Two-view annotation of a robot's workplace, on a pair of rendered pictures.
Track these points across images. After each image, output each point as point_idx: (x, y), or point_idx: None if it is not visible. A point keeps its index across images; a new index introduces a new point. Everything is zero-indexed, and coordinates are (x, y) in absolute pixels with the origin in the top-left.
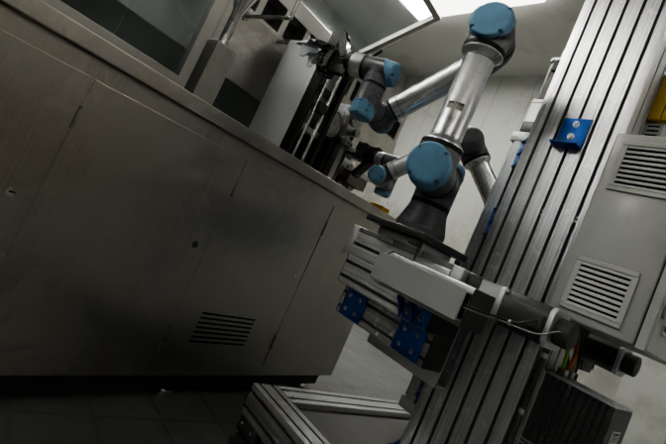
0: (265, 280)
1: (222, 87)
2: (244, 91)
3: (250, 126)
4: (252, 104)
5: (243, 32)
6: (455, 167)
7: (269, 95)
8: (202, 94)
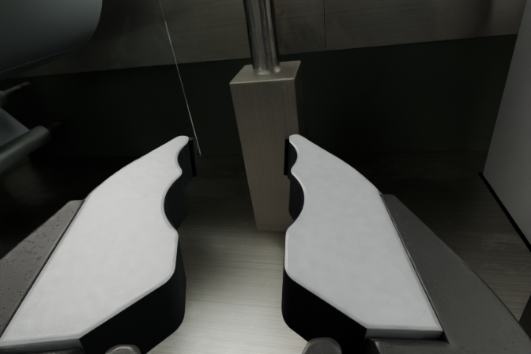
0: None
1: (401, 67)
2: (467, 40)
3: (495, 132)
4: (506, 53)
5: None
6: None
7: (527, 43)
8: (272, 197)
